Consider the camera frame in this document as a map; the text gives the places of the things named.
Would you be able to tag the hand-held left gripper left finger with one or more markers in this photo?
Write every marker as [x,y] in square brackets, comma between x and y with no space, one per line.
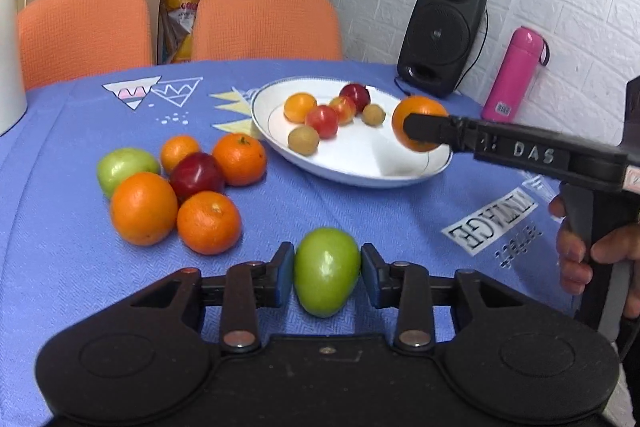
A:
[286,274]

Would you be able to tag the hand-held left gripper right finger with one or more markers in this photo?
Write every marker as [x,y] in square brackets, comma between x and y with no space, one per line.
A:
[367,272]

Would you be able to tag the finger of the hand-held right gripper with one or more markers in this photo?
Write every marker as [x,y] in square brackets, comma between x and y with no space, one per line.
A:
[430,128]

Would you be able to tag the oval green apple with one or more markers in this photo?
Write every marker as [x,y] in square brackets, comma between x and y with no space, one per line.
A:
[326,274]

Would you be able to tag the tan round fruit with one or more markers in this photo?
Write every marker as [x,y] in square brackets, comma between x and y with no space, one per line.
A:
[372,114]
[303,140]

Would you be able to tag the white plate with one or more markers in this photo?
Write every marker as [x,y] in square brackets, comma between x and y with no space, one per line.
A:
[360,157]

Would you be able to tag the dark red apple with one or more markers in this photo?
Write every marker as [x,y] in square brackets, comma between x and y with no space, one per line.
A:
[356,94]

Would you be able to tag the red yellow nectarine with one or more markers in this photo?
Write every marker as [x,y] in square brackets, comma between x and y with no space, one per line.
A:
[344,108]

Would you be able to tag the bright red plum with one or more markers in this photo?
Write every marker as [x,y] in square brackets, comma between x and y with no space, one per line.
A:
[322,122]

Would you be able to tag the tangerine with stem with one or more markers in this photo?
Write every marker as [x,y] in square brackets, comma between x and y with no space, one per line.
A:
[240,159]

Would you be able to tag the dark red plum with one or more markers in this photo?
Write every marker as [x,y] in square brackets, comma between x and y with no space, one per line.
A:
[196,177]

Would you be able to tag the large orange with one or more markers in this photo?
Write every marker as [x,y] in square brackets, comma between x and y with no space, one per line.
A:
[144,209]

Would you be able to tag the small tangerine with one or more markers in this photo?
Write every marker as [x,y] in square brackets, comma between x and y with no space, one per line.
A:
[177,149]

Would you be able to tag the person's right hand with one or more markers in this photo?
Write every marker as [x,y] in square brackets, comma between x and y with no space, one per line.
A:
[570,252]

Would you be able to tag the blue printed tablecloth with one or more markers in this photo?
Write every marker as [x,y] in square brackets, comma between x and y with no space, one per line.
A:
[350,207]

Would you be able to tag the black speaker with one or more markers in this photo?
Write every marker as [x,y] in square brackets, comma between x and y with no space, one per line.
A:
[440,37]

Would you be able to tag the pink bottle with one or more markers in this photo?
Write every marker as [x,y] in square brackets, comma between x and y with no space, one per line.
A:
[515,72]

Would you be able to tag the orange chair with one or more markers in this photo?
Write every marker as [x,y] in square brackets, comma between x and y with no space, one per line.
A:
[265,22]
[85,32]

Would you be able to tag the white thermos jug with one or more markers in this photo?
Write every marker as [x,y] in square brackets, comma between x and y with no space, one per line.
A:
[10,57]

